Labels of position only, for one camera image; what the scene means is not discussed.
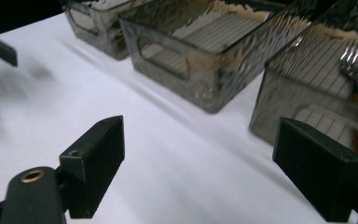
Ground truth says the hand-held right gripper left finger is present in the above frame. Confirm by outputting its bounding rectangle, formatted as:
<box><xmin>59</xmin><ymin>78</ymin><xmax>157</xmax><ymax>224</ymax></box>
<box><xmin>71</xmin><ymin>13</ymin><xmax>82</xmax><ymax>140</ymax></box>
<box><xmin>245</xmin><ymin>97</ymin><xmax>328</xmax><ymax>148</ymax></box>
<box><xmin>59</xmin><ymin>115</ymin><xmax>126</xmax><ymax>219</ymax></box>

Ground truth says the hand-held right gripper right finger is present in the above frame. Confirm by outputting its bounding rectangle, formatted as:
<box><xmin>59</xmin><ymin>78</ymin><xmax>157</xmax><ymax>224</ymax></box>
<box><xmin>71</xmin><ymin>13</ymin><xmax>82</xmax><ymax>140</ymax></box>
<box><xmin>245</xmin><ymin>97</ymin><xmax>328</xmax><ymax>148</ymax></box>
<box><xmin>272</xmin><ymin>117</ymin><xmax>358</xmax><ymax>223</ymax></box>

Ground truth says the smoky clear plastic bin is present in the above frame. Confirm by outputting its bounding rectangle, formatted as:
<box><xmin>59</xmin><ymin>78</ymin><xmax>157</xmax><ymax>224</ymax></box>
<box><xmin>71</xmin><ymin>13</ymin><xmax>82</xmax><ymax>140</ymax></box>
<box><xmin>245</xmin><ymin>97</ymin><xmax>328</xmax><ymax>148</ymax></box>
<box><xmin>249</xmin><ymin>0</ymin><xmax>358</xmax><ymax>175</ymax></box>
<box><xmin>62</xmin><ymin>0</ymin><xmax>152</xmax><ymax>61</ymax></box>
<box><xmin>118</xmin><ymin>0</ymin><xmax>312</xmax><ymax>114</ymax></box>

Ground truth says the fork with wooden handle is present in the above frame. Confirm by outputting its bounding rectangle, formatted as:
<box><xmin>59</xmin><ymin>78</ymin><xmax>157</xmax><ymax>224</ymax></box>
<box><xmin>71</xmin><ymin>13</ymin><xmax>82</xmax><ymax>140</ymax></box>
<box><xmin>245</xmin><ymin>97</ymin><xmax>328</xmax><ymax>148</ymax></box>
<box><xmin>338</xmin><ymin>36</ymin><xmax>358</xmax><ymax>174</ymax></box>

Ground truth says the white table sheet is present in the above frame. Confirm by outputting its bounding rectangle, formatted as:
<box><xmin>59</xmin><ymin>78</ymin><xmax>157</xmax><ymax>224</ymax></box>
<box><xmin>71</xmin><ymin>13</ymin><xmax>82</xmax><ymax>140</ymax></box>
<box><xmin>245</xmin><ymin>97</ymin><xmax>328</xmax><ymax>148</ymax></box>
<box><xmin>0</xmin><ymin>12</ymin><xmax>358</xmax><ymax>224</ymax></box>

